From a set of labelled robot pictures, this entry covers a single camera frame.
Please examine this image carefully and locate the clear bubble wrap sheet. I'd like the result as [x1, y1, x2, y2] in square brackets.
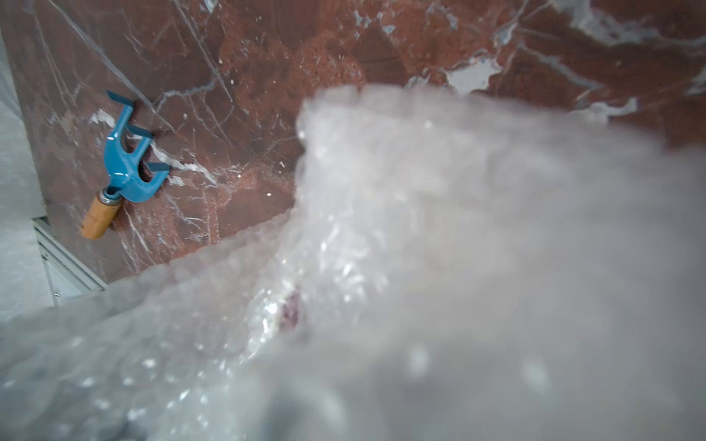
[1, 86, 705, 440]

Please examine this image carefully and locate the white mug red inside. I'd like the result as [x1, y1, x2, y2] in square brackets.
[279, 290, 301, 332]

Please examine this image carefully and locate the blue garden fork wooden handle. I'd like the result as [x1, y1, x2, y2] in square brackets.
[79, 91, 170, 240]

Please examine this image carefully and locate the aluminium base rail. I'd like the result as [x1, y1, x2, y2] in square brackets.
[32, 217, 107, 307]

